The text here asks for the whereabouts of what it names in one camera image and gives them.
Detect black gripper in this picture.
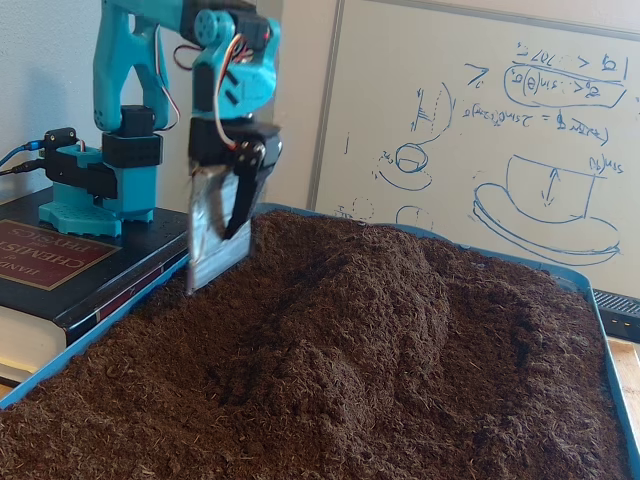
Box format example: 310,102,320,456
185,115,284,296

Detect brown soil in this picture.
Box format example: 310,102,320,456
0,209,632,480

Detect black chemistry physics handbook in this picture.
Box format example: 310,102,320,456
0,192,219,389

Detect black controller box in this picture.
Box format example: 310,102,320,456
42,127,79,151

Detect whiteboard with blue drawings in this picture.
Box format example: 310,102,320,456
305,0,640,296

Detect black perforated electronic device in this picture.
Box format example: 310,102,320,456
592,288,640,345

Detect blue plastic tray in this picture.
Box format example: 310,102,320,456
0,201,640,480

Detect orange white servo wire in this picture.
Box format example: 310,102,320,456
212,32,251,151

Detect black cable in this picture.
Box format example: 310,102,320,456
0,159,46,176

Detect blue cable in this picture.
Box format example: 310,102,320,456
0,141,44,169

